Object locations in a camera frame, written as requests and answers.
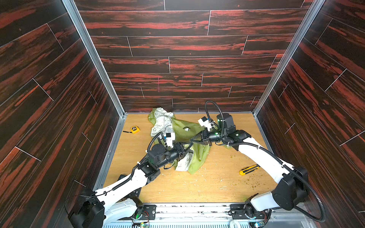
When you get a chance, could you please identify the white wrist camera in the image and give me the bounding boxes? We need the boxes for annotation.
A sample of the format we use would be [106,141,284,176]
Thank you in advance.
[198,116,213,132]
[165,132,175,148]

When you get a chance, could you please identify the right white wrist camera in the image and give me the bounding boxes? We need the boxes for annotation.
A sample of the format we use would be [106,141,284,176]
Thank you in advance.
[198,116,213,132]

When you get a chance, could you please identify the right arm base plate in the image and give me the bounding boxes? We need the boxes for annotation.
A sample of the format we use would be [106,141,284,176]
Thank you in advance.
[228,204,272,220]

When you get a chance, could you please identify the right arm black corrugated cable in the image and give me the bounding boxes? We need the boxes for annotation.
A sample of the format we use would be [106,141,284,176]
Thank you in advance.
[204,100,326,223]

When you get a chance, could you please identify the green jacket with printed lining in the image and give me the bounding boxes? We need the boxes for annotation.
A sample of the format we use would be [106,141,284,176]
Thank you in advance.
[148,107,210,175]

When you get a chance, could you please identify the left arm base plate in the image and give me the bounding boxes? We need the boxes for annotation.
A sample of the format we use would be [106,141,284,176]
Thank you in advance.
[132,204,157,220]

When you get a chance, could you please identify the yellow utility knife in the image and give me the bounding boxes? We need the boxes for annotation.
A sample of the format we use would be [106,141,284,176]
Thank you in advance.
[239,164,260,176]

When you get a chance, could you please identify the yellow tape measure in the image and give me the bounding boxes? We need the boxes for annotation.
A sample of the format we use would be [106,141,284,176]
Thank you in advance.
[123,125,140,134]

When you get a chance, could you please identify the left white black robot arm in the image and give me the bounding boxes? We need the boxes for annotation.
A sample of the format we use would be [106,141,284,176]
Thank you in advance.
[68,142,193,228]

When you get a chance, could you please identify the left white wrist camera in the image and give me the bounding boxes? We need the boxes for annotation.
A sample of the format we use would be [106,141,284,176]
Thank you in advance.
[165,132,175,148]

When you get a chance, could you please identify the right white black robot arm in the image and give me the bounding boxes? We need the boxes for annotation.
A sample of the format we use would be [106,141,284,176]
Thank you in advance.
[198,113,311,219]

